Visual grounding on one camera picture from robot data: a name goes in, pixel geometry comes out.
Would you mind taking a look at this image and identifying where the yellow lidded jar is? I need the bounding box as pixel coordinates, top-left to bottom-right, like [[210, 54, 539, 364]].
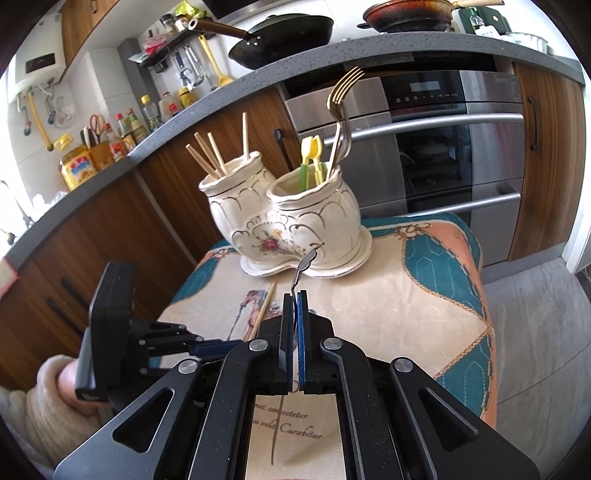
[[59, 145, 100, 192]]

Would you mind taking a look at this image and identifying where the yellow spatula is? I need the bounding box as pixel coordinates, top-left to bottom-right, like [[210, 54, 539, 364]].
[[198, 34, 234, 88]]

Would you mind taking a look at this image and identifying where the black wok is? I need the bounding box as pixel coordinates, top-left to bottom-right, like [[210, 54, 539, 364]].
[[187, 15, 335, 71]]

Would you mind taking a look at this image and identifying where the brown frying pan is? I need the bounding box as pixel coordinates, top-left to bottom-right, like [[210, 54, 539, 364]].
[[362, 0, 506, 34]]

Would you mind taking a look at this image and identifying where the metal hanging utensil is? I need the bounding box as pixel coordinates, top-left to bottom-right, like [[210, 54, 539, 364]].
[[187, 44, 206, 88], [173, 51, 195, 93]]

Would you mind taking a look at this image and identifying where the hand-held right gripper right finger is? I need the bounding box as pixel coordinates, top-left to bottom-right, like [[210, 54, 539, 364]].
[[298, 291, 541, 480]]

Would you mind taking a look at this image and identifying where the narrow wooden base cabinet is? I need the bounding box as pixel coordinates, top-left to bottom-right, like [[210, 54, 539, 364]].
[[505, 62, 587, 264]]

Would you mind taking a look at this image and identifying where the silver fork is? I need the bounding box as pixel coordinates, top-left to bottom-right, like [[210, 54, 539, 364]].
[[271, 242, 326, 467]]

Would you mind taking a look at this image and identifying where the printed quilted table cloth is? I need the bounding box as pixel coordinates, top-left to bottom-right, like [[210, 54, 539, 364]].
[[154, 213, 497, 480]]

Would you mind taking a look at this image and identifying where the yellow cap clear bottle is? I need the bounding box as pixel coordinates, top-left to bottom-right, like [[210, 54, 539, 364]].
[[140, 95, 163, 130]]

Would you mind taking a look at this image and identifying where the wide wooden base cabinet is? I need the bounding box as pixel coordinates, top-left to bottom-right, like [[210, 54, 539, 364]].
[[0, 88, 296, 393]]

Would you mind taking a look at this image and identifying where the stainless steel oven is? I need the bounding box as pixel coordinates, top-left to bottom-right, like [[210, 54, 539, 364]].
[[281, 69, 527, 268]]

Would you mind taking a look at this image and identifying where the dark green pot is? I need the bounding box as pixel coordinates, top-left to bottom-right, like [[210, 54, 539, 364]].
[[455, 4, 511, 35]]

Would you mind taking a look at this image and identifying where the white red label bottle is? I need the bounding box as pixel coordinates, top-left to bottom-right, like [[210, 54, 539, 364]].
[[158, 91, 181, 118]]

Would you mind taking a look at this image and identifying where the wooden knife block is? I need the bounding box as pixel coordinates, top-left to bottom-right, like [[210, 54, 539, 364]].
[[81, 127, 116, 171]]

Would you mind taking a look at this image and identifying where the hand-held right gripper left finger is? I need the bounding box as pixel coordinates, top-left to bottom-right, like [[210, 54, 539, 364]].
[[53, 292, 296, 480]]

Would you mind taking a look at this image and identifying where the wooden wall cabinet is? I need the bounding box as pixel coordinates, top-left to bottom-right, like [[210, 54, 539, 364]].
[[60, 0, 153, 77]]

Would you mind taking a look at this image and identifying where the gold fork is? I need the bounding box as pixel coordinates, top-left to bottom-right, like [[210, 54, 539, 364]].
[[325, 66, 366, 171], [325, 88, 352, 174]]

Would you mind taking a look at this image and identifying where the white floral ceramic utensil holder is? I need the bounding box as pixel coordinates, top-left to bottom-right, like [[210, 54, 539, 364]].
[[198, 154, 374, 280]]

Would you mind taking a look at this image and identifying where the white dish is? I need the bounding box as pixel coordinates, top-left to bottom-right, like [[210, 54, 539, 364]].
[[503, 31, 552, 55]]

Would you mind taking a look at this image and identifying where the pink cloth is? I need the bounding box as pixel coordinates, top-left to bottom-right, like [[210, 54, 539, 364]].
[[0, 256, 19, 296]]

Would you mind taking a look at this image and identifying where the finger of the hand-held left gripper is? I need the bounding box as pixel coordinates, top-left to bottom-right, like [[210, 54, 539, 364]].
[[139, 346, 232, 374], [134, 320, 243, 352]]

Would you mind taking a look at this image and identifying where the black wall rack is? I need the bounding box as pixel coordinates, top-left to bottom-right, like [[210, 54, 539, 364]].
[[136, 32, 206, 70]]

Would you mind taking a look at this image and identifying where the white water heater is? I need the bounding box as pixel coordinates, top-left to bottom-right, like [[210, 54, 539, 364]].
[[14, 51, 70, 93]]

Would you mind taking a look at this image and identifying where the red label sauce bottle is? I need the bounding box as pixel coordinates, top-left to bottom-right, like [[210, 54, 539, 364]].
[[102, 122, 127, 162]]

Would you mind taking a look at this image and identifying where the grey kitchen countertop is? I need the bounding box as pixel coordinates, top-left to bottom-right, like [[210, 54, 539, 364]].
[[0, 32, 585, 273]]

